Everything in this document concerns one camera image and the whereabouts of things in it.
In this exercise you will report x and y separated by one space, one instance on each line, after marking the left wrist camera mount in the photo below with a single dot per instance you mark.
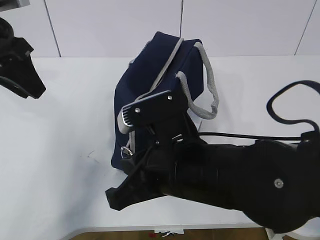
6 5

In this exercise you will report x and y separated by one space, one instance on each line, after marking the white table leg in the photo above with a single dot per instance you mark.
309 231

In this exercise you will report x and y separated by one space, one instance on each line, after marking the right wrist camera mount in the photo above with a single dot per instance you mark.
164 116

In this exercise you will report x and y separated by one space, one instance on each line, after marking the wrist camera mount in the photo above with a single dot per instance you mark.
6 5
164 116

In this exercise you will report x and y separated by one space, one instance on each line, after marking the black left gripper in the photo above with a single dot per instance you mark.
15 61

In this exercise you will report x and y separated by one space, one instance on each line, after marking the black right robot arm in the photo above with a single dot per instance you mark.
276 185

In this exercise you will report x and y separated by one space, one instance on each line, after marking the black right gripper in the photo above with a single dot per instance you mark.
174 165

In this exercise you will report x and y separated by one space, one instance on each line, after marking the navy blue lunch bag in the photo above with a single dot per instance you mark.
170 76

